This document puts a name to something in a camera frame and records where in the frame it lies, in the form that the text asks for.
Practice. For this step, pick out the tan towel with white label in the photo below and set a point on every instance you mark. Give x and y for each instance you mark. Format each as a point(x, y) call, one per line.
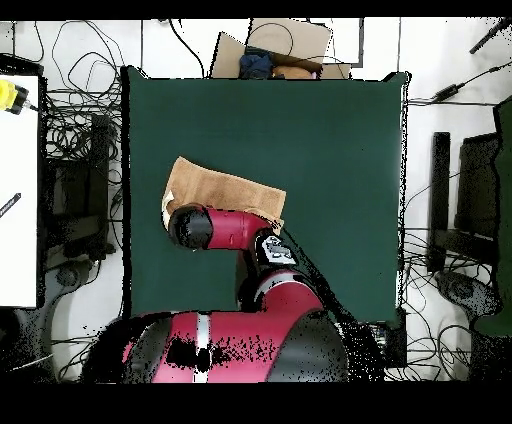
point(224, 188)

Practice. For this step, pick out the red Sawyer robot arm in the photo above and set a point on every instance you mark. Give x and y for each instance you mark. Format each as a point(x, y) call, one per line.
point(240, 340)

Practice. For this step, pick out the dark green table cloth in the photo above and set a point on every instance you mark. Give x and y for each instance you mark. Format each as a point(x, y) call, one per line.
point(320, 160)

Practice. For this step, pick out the orange cloth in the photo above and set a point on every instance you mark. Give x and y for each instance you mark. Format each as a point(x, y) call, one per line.
point(292, 72)

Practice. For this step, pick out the blue cloth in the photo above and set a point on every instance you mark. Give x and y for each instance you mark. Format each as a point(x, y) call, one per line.
point(256, 64)

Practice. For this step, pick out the cardboard box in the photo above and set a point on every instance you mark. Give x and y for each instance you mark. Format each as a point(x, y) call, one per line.
point(304, 38)

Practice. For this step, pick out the black box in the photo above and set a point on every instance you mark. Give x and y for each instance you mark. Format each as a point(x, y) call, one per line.
point(396, 344)

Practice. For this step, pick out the black power adapter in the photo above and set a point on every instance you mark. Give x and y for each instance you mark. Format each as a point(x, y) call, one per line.
point(448, 92)

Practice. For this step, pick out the white table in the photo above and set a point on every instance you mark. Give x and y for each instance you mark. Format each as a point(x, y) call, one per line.
point(18, 200)

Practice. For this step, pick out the black marker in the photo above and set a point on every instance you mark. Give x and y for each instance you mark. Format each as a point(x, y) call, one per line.
point(10, 204)

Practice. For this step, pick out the yellow and black tool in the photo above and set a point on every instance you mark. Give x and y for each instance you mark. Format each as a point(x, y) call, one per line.
point(10, 96)

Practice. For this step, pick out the black tripod leg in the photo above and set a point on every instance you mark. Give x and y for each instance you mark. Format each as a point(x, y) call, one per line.
point(490, 36)

